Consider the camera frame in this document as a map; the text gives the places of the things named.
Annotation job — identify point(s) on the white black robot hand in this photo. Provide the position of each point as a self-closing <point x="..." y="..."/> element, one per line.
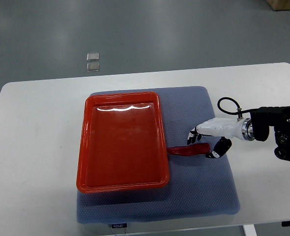
<point x="225" y="129"/>

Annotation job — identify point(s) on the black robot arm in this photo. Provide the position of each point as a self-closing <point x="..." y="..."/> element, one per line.
<point x="255" y="125"/>

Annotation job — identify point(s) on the red chili pepper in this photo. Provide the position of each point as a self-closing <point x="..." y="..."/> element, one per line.
<point x="190" y="150"/>

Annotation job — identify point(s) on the red plastic tray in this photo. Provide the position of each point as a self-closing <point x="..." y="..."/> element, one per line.
<point x="123" y="144"/>

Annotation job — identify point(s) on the blue-grey mesh mat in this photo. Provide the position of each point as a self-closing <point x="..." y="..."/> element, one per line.
<point x="198" y="186"/>

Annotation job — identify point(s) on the white table leg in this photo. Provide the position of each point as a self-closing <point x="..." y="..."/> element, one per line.
<point x="249" y="230"/>

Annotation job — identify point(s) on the cardboard box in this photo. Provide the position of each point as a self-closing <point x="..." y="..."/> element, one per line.
<point x="279" y="5"/>

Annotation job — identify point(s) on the black table label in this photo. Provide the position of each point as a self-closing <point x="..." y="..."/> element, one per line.
<point x="119" y="226"/>

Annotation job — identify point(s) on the upper metal floor plate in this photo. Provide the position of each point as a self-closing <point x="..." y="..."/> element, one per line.
<point x="93" y="56"/>

